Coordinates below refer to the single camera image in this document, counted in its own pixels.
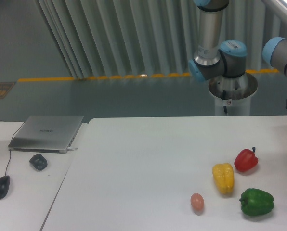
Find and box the green bell pepper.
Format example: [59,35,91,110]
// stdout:
[239,188,274,216]

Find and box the black computer mouse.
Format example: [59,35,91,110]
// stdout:
[0,175,11,200]

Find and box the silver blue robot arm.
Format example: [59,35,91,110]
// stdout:
[188,0,287,116]

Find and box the red bell pepper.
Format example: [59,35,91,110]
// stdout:
[234,147,259,172]

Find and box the yellow bell pepper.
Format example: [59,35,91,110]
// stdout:
[212,163,235,194]

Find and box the brown egg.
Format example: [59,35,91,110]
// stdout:
[190,193,204,211]

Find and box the white laptop plug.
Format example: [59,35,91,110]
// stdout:
[67,147,77,151]

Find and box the silver closed laptop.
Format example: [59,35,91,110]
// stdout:
[8,115,83,153]

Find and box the small black gadget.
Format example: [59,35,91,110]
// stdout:
[29,154,48,171]

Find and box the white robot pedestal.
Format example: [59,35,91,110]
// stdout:
[208,73,258,116]

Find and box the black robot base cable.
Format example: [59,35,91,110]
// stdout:
[222,90,229,116]

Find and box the black mouse cable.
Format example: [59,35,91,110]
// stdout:
[4,122,26,177]

